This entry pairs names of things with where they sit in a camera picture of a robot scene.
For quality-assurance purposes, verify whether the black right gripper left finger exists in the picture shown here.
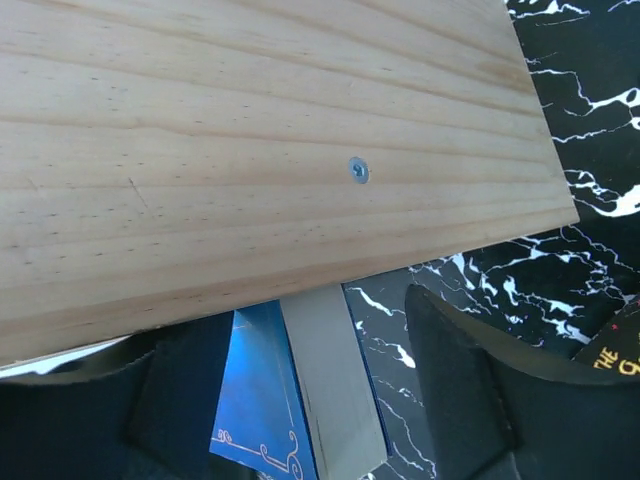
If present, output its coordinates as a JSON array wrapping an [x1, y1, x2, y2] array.
[[1, 314, 233, 479]]

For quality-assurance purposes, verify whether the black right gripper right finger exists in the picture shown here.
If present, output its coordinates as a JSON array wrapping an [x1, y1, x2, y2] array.
[[405, 285, 639, 479]]

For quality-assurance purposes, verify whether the blue orange sunset book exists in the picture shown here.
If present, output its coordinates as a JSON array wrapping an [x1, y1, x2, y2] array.
[[208, 283, 389, 480]]

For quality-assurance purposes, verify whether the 169-storey treehouse book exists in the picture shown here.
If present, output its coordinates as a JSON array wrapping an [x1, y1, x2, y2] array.
[[573, 295, 640, 376]]

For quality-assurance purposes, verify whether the wooden two-tier shelf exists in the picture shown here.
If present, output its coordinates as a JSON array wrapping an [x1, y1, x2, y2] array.
[[1, 1, 578, 364]]

